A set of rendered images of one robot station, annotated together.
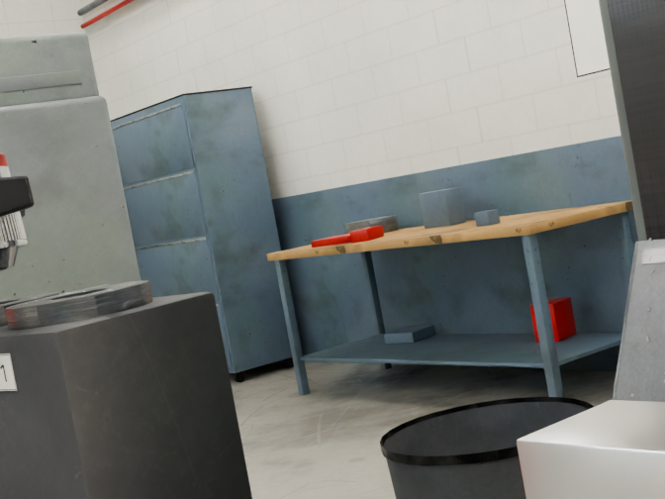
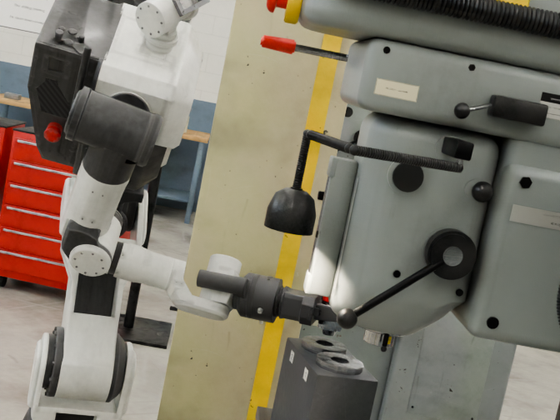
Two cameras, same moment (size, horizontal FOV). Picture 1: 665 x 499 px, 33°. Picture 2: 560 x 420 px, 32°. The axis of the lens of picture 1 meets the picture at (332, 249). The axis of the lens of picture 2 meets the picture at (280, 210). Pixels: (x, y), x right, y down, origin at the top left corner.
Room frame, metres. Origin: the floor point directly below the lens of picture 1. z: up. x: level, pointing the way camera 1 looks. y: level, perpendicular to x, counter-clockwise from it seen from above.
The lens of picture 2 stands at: (-0.88, -0.61, 1.66)
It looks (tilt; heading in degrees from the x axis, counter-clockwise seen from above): 8 degrees down; 31
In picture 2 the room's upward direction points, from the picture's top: 11 degrees clockwise
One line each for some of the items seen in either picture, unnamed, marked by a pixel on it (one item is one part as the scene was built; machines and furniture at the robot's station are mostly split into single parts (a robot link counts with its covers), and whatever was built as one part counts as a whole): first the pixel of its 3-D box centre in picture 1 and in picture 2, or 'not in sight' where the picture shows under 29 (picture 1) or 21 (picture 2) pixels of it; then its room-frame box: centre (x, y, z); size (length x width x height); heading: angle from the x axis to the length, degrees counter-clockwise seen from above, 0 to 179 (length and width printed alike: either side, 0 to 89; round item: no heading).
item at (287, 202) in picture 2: not in sight; (292, 208); (0.31, 0.10, 1.47); 0.07 x 0.07 x 0.06
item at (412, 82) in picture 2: not in sight; (462, 92); (0.49, -0.05, 1.68); 0.34 x 0.24 x 0.10; 126
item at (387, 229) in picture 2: not in sight; (407, 224); (0.47, -0.02, 1.47); 0.21 x 0.19 x 0.32; 36
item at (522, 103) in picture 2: not in sight; (498, 111); (0.39, -0.14, 1.66); 0.12 x 0.04 x 0.04; 126
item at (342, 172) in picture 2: not in sight; (330, 226); (0.40, 0.08, 1.44); 0.04 x 0.04 x 0.21; 36
